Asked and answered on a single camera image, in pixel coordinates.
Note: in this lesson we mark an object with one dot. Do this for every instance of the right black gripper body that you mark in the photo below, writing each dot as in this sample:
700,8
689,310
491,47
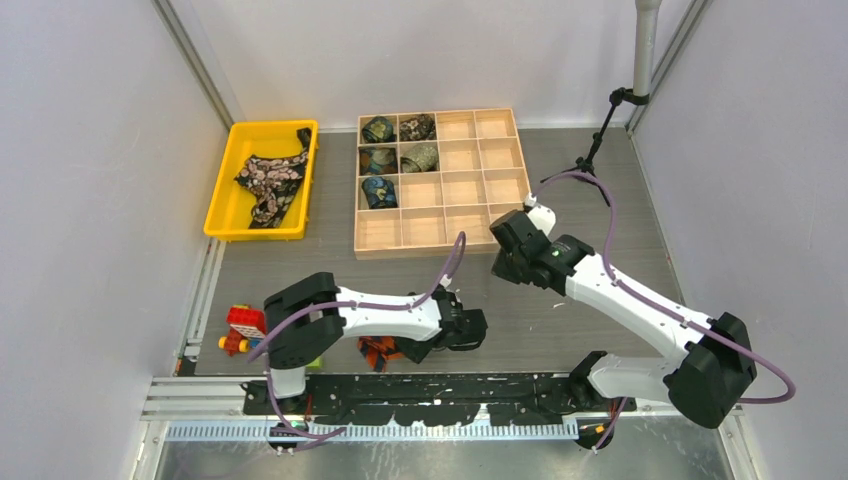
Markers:
509,267

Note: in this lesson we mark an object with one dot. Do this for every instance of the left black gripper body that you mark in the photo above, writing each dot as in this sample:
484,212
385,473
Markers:
415,349

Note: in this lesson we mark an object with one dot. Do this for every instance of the orange navy striped tie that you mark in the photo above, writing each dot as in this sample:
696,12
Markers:
378,351

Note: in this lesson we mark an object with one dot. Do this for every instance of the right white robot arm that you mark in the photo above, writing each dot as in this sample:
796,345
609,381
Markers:
696,371

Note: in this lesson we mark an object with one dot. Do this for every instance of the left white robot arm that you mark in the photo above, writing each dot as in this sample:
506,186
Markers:
307,318

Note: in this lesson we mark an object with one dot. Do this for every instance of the black mini tripod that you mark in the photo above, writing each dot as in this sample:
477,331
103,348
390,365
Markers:
584,167

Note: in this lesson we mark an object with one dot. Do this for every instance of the wooden grid organizer box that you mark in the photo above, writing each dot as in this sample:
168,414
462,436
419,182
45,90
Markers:
481,174

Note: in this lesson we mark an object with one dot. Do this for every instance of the rolled beige paisley tie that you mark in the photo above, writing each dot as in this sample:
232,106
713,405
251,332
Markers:
419,158

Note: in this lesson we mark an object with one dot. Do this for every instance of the green block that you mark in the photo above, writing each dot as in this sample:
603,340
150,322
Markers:
316,364

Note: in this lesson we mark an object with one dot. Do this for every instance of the rolled blue teal tie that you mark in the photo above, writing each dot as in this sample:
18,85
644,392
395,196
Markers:
379,193

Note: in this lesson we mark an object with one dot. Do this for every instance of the rolled dark floral tie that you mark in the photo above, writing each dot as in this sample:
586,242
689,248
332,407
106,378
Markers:
419,127

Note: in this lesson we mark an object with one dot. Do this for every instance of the rolled blue gold tie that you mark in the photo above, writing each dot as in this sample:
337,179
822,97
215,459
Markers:
377,161

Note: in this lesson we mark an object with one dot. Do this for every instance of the rolled green paisley tie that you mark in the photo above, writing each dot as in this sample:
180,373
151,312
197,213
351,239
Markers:
378,129

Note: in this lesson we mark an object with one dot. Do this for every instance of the colourful toy car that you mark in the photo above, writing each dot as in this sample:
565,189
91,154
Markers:
246,329

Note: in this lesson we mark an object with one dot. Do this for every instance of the black pink floral tie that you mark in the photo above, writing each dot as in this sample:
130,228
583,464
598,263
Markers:
274,182

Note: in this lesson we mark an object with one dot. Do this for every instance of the yellow plastic bin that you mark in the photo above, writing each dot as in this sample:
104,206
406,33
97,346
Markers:
229,213

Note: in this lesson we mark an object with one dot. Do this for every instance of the grey metal pole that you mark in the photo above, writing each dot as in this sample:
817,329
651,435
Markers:
647,13

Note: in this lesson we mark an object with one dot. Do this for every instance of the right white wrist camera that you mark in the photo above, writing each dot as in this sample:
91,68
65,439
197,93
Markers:
542,217

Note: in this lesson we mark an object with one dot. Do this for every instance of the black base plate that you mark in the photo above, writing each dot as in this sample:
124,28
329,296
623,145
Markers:
511,399

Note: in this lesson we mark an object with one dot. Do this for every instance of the aluminium front rail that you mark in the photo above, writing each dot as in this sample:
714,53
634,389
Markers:
212,409

